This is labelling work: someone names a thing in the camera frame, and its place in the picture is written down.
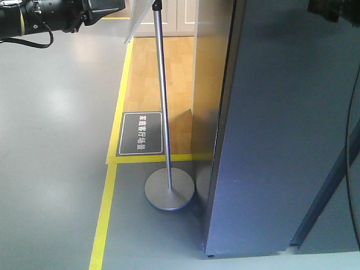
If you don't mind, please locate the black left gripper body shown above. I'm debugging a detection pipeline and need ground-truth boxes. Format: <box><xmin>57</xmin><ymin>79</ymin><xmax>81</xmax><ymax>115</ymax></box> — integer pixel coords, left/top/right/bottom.
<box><xmin>63</xmin><ymin>0</ymin><xmax>126</xmax><ymax>33</ymax></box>

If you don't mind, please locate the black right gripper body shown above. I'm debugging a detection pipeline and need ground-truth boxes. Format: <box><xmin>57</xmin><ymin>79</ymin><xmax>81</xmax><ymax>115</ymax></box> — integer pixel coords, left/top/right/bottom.
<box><xmin>307</xmin><ymin>0</ymin><xmax>359</xmax><ymax>27</ymax></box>

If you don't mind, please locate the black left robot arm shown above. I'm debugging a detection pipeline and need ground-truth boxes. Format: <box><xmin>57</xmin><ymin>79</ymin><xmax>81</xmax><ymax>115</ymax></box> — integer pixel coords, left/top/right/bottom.
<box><xmin>1</xmin><ymin>0</ymin><xmax>126</xmax><ymax>39</ymax></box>

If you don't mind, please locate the white open fridge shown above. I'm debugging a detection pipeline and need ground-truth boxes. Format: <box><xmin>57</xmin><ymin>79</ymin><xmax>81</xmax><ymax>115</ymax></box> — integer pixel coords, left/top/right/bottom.
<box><xmin>197</xmin><ymin>1</ymin><xmax>359</xmax><ymax>258</ymax></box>

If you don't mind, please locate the black floor label sign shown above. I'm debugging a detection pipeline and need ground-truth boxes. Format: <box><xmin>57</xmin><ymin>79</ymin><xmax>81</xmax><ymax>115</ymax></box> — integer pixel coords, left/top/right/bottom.
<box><xmin>117</xmin><ymin>111</ymin><xmax>163</xmax><ymax>156</ymax></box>

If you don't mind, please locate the silver sign stand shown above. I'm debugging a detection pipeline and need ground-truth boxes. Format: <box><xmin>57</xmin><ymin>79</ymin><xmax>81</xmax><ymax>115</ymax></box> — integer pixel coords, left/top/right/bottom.
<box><xmin>123</xmin><ymin>0</ymin><xmax>195</xmax><ymax>212</ymax></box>

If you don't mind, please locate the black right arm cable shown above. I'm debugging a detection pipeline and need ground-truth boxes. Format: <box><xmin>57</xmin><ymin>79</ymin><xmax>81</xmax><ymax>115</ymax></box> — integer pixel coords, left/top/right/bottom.
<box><xmin>345</xmin><ymin>75</ymin><xmax>360</xmax><ymax>251</ymax></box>

